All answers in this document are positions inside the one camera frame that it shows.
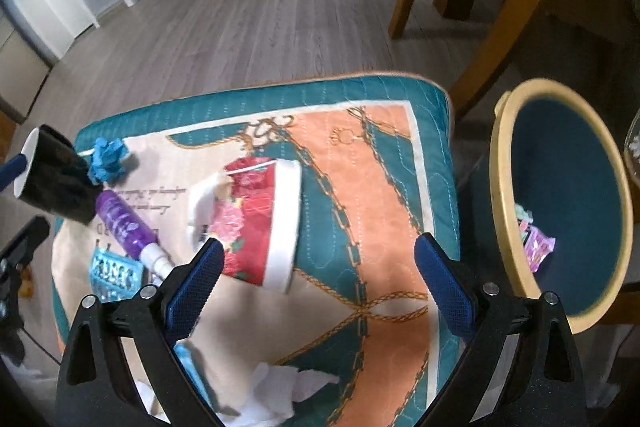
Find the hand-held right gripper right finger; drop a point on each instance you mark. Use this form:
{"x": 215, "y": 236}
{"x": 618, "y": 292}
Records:
{"x": 447, "y": 292}

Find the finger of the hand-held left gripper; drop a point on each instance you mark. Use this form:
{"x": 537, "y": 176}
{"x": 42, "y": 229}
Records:
{"x": 27, "y": 234}
{"x": 12, "y": 172}

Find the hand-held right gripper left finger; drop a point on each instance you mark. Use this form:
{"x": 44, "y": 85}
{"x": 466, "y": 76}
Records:
{"x": 195, "y": 292}

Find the black mug white inside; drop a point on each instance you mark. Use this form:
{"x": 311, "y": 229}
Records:
{"x": 55, "y": 182}

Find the red floral paper cup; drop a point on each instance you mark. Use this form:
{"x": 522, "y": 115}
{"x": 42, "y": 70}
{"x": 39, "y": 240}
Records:
{"x": 255, "y": 227}

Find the pink packet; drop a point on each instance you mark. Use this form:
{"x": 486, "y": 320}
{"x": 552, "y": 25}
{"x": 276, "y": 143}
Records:
{"x": 537, "y": 249}

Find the white tissue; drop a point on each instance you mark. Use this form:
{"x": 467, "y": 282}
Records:
{"x": 275, "y": 392}

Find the teal bin with yellow rim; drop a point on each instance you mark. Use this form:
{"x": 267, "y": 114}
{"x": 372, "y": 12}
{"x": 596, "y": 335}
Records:
{"x": 565, "y": 157}

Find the orange patterned object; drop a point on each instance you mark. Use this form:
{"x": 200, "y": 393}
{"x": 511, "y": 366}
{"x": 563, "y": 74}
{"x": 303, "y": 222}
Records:
{"x": 26, "y": 283}

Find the teal blister pack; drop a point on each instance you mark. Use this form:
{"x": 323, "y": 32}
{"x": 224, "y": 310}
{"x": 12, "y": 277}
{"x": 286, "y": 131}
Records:
{"x": 112, "y": 274}

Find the white plastic wrapper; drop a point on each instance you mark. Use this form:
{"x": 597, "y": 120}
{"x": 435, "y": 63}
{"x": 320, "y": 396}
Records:
{"x": 202, "y": 207}

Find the crumpled blue glove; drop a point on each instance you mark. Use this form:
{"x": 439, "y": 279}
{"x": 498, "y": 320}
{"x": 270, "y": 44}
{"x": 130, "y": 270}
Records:
{"x": 107, "y": 159}

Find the purple bottle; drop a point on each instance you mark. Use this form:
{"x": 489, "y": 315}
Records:
{"x": 125, "y": 222}

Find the printed teal cushion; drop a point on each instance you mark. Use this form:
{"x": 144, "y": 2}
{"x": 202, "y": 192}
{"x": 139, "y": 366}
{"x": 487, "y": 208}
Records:
{"x": 390, "y": 187}

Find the white door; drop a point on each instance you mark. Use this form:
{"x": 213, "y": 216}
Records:
{"x": 55, "y": 17}

